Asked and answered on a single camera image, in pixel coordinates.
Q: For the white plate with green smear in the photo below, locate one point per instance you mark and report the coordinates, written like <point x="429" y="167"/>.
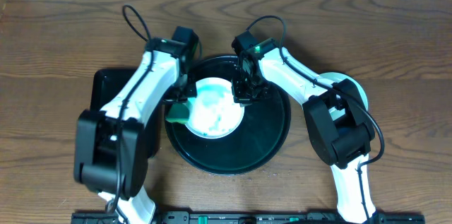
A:
<point x="213" y="113"/>

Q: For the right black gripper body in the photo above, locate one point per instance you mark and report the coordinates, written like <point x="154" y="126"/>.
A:
<point x="250" y="89"/>

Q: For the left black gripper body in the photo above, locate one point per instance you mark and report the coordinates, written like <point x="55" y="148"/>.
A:
<point x="181" y="96"/>

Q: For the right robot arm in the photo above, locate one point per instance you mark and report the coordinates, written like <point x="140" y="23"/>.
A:
<point x="344" y="144"/>

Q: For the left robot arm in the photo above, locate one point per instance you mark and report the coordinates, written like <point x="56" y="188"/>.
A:
<point x="112" y="151"/>

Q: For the mint green plate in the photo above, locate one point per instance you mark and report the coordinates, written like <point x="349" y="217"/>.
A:
<point x="338" y="77"/>

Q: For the rectangular black tray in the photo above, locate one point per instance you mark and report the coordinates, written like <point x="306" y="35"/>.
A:
<point x="107" y="83"/>

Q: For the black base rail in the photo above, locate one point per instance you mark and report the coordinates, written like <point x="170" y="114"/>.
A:
<point x="183" y="217"/>

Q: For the green sponge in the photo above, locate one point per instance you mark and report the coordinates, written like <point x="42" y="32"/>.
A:
<point x="178" y="113"/>

